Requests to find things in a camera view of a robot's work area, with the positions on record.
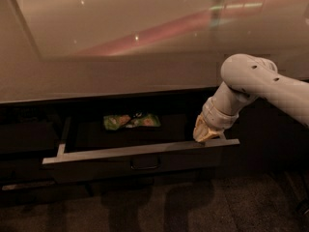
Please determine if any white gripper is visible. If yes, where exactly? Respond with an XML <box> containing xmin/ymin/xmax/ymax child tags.
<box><xmin>193</xmin><ymin>98</ymin><xmax>239</xmax><ymax>142</ymax></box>

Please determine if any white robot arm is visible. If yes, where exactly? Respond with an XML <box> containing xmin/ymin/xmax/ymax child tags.
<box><xmin>193</xmin><ymin>54</ymin><xmax>309</xmax><ymax>143</ymax></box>

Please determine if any dark left top drawer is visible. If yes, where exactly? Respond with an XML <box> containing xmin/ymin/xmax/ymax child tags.
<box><xmin>0</xmin><ymin>122</ymin><xmax>59</xmax><ymax>154</ymax></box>

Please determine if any dark left middle drawer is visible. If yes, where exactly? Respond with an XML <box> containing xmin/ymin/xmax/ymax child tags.
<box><xmin>0</xmin><ymin>158</ymin><xmax>53</xmax><ymax>183</ymax></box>

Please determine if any dark left bottom drawer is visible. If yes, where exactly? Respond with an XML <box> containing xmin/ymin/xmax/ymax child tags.
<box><xmin>0</xmin><ymin>181</ymin><xmax>94</xmax><ymax>207</ymax></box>

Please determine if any green snack bag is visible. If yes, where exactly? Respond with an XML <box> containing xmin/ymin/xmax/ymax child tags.
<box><xmin>103</xmin><ymin>113</ymin><xmax>161</xmax><ymax>131</ymax></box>

